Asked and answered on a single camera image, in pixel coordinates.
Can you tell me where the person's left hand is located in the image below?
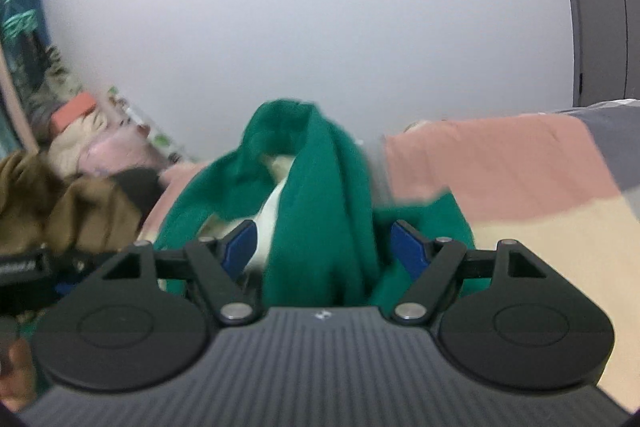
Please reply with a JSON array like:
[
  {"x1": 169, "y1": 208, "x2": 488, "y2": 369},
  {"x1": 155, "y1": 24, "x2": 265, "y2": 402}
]
[{"x1": 0, "y1": 337, "x2": 38, "y2": 411}]

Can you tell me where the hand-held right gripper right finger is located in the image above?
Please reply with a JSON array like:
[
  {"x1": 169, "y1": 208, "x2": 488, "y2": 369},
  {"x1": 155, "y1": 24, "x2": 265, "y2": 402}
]
[{"x1": 390, "y1": 219, "x2": 549, "y2": 327}]

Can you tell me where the pink cloth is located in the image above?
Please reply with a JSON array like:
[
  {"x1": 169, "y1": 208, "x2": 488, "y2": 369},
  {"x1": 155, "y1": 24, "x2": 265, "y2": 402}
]
[{"x1": 80, "y1": 127, "x2": 166, "y2": 178}]

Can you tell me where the green garment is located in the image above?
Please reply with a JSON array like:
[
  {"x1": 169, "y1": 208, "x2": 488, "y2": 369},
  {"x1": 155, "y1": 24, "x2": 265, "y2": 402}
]
[{"x1": 152, "y1": 99, "x2": 476, "y2": 308}]

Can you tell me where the brown garment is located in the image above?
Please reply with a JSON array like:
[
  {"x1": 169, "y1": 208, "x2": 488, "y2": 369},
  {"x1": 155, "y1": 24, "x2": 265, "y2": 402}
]
[{"x1": 0, "y1": 151, "x2": 144, "y2": 256}]

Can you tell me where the grey door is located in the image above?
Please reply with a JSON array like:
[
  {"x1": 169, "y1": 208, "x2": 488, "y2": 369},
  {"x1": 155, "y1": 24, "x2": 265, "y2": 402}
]
[{"x1": 550, "y1": 0, "x2": 640, "y2": 114}]

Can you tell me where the beige cloth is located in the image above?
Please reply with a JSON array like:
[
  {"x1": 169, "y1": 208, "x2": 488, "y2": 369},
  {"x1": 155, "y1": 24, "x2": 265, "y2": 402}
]
[{"x1": 47, "y1": 109, "x2": 109, "y2": 178}]

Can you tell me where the dark leaf print cloth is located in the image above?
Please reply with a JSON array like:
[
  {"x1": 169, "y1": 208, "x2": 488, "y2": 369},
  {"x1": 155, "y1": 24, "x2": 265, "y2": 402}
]
[{"x1": 0, "y1": 0, "x2": 84, "y2": 128}]

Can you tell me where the orange box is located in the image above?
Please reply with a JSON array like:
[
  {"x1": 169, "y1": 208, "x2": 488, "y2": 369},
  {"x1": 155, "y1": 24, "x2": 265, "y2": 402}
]
[{"x1": 50, "y1": 92, "x2": 99, "y2": 136}]

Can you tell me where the green cord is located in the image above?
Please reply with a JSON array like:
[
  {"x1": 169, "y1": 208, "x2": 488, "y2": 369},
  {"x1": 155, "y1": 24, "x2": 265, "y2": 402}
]
[{"x1": 2, "y1": 0, "x2": 40, "y2": 42}]

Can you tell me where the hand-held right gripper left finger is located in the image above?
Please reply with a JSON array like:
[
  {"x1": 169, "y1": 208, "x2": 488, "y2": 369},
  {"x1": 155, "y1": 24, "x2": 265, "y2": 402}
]
[{"x1": 100, "y1": 218, "x2": 258, "y2": 327}]

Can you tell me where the pastel patchwork blanket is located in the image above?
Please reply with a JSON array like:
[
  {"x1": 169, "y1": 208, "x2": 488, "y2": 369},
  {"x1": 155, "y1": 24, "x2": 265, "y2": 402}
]
[{"x1": 145, "y1": 99, "x2": 640, "y2": 409}]

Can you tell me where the black cloth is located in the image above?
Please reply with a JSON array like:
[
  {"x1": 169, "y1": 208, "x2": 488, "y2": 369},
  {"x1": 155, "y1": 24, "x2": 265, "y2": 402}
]
[{"x1": 112, "y1": 167, "x2": 164, "y2": 229}]

